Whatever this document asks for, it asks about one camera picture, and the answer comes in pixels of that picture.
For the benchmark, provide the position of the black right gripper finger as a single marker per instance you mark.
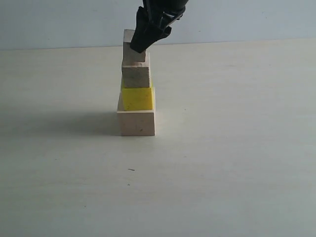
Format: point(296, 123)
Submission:
point(147, 31)

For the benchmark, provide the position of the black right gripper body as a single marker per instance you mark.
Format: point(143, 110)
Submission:
point(170, 8)

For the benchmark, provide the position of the small pale wooden cube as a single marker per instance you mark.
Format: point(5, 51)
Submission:
point(129, 55)

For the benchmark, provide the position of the medium grained wooden cube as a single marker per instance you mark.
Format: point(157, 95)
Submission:
point(136, 74)

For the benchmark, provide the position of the yellow cube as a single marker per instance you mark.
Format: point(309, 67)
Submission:
point(136, 99)

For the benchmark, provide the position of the large light wooden cube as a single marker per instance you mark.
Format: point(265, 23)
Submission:
point(137, 123)

